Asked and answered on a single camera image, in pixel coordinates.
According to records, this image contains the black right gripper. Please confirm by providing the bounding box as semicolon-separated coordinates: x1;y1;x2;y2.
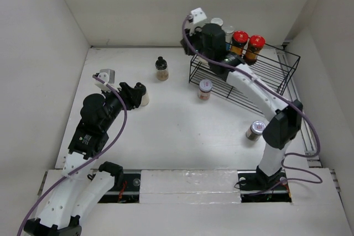
180;23;213;62

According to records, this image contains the dark spice jar white lid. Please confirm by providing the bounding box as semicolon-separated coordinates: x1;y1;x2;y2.
246;120;266;141

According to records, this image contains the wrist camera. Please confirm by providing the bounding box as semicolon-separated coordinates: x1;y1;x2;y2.
188;8;207;26
93;69;117;91

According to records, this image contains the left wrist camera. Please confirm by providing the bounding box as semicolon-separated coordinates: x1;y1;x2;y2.
93;69;117;91

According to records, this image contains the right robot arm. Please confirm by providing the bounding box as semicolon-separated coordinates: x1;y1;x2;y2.
181;23;303;191

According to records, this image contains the red-lid sauce jar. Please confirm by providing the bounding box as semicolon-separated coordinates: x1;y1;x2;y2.
243;35;266;65
230;30;248;56

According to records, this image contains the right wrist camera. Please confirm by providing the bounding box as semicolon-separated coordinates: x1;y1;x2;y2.
188;8;207;26

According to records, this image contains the purple cable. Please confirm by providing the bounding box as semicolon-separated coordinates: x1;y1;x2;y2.
16;74;128;236
182;16;323;196

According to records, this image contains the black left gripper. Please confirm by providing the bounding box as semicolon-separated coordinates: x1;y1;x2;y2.
101;82;143;130

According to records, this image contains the black wire rack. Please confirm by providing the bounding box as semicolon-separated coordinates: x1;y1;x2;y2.
189;44;300;114

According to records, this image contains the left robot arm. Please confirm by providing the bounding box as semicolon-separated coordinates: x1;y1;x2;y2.
19;81;147;235

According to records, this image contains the white bottle black cap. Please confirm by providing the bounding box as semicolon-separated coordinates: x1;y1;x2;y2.
135;82;149;107

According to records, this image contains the metal base rail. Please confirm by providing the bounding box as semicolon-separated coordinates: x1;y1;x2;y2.
99;170;291;204

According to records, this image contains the white-lid spice jar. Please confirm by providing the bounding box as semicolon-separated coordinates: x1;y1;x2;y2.
197;79;212;100

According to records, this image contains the blue-label silver-lid jar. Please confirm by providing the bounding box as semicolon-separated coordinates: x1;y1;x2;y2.
222;25;235;51

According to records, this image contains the black-cap spice shaker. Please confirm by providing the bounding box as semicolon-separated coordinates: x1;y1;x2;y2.
155;56;169;81

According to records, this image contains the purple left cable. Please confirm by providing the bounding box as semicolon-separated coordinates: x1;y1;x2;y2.
16;74;128;236

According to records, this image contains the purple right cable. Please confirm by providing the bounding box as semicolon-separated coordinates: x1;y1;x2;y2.
182;16;323;196

